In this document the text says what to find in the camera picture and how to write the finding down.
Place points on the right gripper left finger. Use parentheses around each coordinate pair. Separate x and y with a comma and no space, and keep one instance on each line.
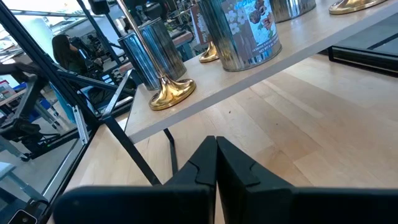
(202,171)

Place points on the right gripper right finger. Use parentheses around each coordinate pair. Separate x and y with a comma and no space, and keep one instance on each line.
(239,174)

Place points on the gold candlestick holder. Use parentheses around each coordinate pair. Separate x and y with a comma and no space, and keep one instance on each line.
(210,56)
(171,93)
(351,7)

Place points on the brown paper gift tag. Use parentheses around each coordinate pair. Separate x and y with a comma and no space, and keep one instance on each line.
(200,28)

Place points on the clear glass jar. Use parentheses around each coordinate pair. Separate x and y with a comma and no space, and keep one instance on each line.
(292,11)

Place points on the blue chair back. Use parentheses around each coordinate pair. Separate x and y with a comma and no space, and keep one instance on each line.
(63,102)

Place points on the person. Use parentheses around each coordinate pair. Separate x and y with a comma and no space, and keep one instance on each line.
(63,51)

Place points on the wooden riser shelf black frame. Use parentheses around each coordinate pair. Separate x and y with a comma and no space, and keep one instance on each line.
(248,81)

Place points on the silver metal bracket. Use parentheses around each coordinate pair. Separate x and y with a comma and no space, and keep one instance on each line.
(81,124)

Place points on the black switch box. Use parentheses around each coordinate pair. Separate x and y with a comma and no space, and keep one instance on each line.
(106,78)

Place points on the black table frame rails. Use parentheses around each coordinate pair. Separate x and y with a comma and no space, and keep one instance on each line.
(363,59)

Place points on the black overhead rig frame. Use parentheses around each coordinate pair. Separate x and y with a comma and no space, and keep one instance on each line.
(46,62)

